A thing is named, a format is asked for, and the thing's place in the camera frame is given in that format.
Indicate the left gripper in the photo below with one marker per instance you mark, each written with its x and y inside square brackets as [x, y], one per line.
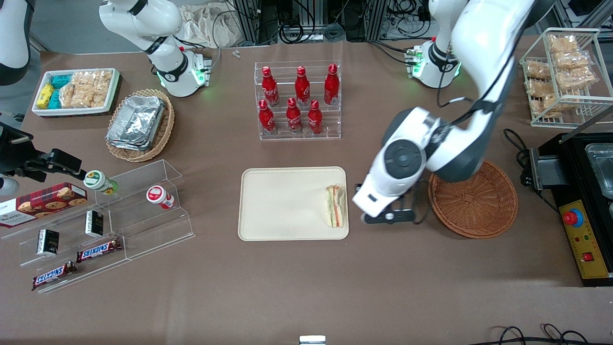
[357, 186]

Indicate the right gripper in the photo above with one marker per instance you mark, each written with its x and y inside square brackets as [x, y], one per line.
[14, 152]

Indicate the triangle sandwich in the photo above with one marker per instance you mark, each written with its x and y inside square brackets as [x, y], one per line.
[336, 206]

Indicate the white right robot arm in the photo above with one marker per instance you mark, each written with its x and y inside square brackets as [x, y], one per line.
[163, 28]

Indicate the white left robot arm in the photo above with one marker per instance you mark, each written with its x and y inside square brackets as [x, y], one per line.
[483, 48]

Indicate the round brown wicker basket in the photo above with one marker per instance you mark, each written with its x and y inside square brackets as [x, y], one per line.
[479, 206]

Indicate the white rectangular snack tray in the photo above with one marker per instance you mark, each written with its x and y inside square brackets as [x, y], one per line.
[112, 91]

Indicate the oval light wicker basket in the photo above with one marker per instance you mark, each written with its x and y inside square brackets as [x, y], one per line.
[165, 129]

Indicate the beige rectangular tray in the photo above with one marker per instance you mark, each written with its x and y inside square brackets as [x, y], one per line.
[287, 203]

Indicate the green lid drink bottle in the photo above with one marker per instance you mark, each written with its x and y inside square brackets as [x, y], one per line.
[98, 181]

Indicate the red cookie box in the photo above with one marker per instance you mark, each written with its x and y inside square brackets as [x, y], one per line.
[43, 203]

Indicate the small black box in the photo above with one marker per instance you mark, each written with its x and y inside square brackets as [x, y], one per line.
[48, 242]
[94, 224]

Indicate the teal snack packet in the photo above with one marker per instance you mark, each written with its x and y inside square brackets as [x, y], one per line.
[54, 99]
[61, 80]

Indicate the clear rice cracker bag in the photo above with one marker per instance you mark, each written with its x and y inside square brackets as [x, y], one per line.
[96, 79]
[79, 98]

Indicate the yellow snack packet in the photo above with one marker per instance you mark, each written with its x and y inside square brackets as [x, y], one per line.
[45, 96]

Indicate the stacked foil containers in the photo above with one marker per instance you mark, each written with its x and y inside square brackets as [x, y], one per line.
[136, 122]

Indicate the Snickers bar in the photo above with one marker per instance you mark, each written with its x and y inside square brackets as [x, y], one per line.
[52, 275]
[98, 250]

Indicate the red lid drink bottle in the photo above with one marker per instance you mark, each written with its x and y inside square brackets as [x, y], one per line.
[159, 196]

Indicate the clear acrylic stepped shelf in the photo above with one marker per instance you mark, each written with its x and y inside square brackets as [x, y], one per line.
[143, 225]

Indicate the red cola bottle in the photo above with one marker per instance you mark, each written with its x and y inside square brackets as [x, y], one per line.
[269, 88]
[266, 120]
[302, 88]
[293, 119]
[331, 86]
[314, 120]

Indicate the clear acrylic bottle rack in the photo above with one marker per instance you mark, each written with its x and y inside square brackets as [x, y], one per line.
[297, 136]

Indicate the black tabletop appliance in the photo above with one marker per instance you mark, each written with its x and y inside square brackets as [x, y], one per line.
[572, 167]

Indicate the clear bag of pastries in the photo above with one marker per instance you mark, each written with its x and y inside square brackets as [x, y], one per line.
[577, 78]
[539, 88]
[537, 70]
[572, 60]
[553, 104]
[562, 43]

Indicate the yellow emergency stop control box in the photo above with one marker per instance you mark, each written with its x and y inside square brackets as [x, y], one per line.
[589, 239]

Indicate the beige cloth bag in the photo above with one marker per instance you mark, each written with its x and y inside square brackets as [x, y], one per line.
[206, 24]

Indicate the metal pan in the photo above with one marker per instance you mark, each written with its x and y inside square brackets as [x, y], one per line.
[603, 167]

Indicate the aluminium frame rack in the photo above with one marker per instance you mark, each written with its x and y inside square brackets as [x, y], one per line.
[249, 19]

